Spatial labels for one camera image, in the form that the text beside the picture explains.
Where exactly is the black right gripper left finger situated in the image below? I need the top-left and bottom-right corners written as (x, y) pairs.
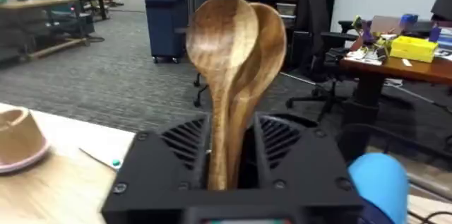
top-left (101, 114), bottom-right (213, 222)

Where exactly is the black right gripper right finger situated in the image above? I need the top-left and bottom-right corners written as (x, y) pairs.
top-left (252, 112), bottom-right (364, 224)

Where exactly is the wooden spoon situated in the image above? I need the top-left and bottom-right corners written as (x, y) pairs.
top-left (225, 1), bottom-right (287, 189)
top-left (185, 0), bottom-right (261, 191)

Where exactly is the thin stick with teal tip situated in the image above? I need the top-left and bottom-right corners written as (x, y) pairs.
top-left (78, 147), bottom-right (121, 172)

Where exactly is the light blue round cup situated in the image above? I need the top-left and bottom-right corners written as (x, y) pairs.
top-left (347, 152), bottom-right (411, 224)

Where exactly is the black office chair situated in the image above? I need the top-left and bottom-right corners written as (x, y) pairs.
top-left (285, 0), bottom-right (359, 123)

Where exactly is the brown wooden desk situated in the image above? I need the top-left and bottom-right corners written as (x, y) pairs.
top-left (339, 36), bottom-right (452, 126)

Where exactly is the beige bowl with pink rim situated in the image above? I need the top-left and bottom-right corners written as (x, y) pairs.
top-left (0, 106), bottom-right (51, 175)

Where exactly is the yellow box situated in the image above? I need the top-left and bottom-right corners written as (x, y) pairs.
top-left (389, 35), bottom-right (439, 64)

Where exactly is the dark blue wheeled cabinet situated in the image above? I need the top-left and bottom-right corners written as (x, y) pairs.
top-left (142, 0), bottom-right (190, 64)

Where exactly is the white board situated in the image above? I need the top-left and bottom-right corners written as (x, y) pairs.
top-left (329, 0), bottom-right (444, 43)

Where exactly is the pale wooden workbench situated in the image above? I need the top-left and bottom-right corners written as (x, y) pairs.
top-left (0, 0), bottom-right (107, 61)

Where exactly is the black cable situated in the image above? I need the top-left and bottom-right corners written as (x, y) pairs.
top-left (408, 209), bottom-right (452, 224)

